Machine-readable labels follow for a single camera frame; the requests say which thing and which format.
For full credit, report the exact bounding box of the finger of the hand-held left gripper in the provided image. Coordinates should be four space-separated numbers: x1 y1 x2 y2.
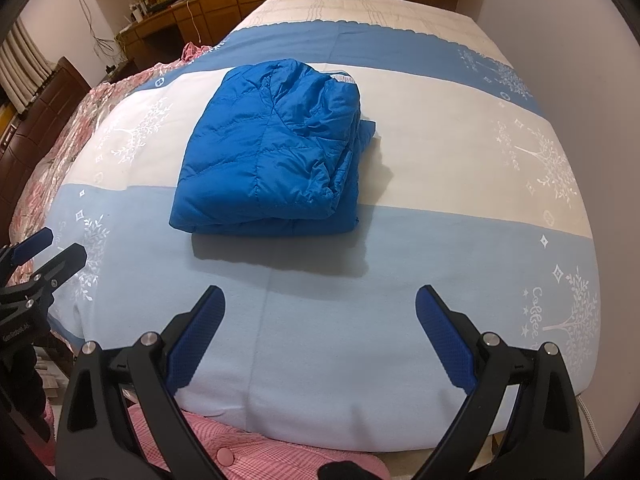
0 226 55 267
19 242 89 292

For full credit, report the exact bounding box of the dark wooden headboard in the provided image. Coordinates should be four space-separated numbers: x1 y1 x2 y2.
0 57 94 242

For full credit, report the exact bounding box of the blue and white blanket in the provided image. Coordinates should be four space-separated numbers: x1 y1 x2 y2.
47 0 601 453

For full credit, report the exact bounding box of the thin wall cable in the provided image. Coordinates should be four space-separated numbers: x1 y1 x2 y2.
70 0 122 61

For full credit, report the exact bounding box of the blue down jacket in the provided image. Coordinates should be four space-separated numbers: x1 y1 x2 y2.
169 59 377 237

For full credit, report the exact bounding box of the striped beige curtain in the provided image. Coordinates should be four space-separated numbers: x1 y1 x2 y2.
0 22 54 97

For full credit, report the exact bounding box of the thick white cable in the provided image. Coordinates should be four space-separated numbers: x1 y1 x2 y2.
575 392 607 457

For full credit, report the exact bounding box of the pink floral quilt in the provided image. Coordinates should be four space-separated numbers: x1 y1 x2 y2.
10 42 226 286

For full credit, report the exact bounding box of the wooden desk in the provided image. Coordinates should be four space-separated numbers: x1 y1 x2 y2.
117 0 212 70

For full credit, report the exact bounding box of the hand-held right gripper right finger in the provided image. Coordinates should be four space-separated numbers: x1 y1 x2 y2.
415 284 586 480

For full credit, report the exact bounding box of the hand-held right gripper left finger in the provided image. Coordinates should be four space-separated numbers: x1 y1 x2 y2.
55 285 227 480

